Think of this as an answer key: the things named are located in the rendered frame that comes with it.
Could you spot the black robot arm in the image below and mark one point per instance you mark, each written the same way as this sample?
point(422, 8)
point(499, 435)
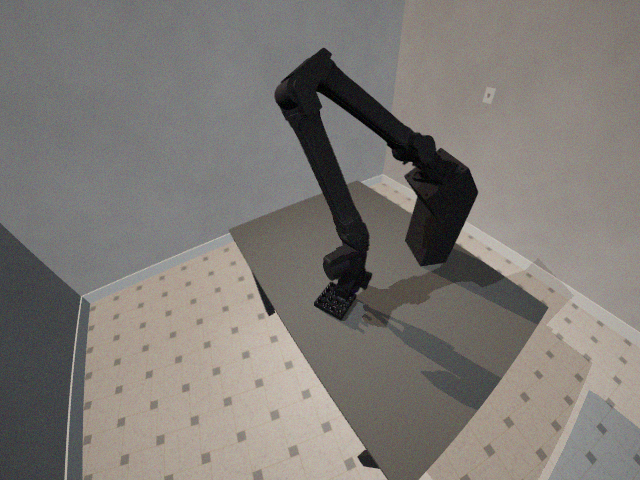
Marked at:
point(299, 92)

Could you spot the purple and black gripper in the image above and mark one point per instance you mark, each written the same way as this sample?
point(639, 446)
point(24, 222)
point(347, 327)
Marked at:
point(365, 282)

